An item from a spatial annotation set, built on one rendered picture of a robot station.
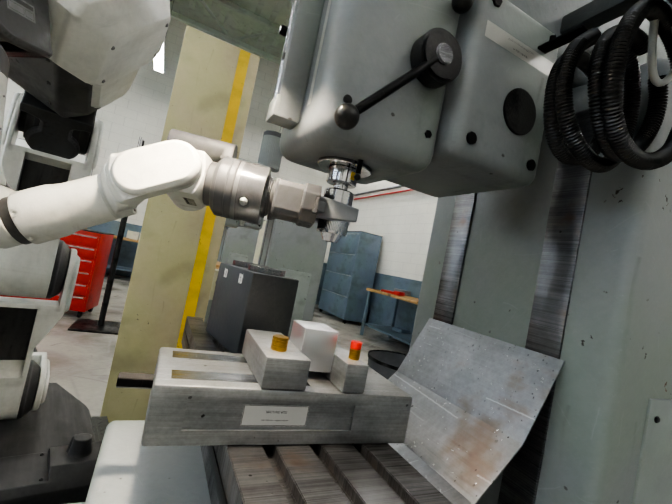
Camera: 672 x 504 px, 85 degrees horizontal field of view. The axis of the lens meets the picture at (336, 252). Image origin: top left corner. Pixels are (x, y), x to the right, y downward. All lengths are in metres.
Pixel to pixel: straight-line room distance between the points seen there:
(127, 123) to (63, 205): 9.27
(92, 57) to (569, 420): 0.97
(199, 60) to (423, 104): 1.99
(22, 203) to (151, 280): 1.68
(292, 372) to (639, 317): 0.51
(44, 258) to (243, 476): 0.75
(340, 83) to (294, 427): 0.44
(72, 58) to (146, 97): 9.18
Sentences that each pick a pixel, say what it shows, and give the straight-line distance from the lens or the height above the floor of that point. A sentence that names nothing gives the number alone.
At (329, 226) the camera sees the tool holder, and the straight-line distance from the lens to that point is 0.55.
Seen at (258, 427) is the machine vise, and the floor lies 0.94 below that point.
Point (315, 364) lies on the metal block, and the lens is 0.55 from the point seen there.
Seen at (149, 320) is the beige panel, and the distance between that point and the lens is 2.29.
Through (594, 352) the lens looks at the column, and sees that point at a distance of 0.68.
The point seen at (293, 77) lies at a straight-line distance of 0.57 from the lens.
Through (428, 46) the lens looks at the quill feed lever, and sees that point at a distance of 0.55.
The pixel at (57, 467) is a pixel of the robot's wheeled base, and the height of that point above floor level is 0.61.
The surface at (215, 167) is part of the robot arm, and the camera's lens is 0.55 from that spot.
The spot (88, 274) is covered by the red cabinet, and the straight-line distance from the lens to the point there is 5.04.
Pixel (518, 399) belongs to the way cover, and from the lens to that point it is 0.70.
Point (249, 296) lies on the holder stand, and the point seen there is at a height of 1.05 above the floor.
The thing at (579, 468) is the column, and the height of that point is 0.93.
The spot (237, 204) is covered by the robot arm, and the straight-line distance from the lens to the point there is 0.53.
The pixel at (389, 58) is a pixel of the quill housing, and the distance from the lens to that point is 0.55.
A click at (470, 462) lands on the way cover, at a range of 0.68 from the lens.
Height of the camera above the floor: 1.15
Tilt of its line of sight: 2 degrees up
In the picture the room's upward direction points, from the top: 11 degrees clockwise
